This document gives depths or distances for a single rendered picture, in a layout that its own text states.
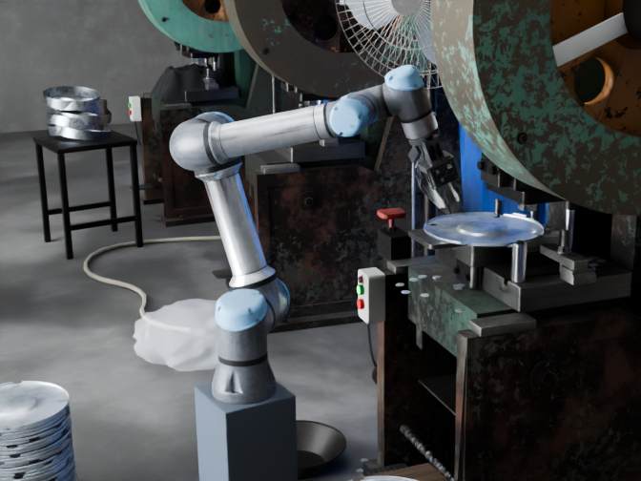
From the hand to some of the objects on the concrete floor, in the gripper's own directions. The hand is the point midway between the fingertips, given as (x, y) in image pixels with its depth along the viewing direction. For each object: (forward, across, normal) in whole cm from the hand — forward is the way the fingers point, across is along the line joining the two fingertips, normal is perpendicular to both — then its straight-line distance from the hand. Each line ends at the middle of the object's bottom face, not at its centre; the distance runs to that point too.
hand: (447, 208), depth 242 cm
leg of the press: (+95, +7, -20) cm, 97 cm away
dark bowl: (+72, -58, +44) cm, 102 cm away
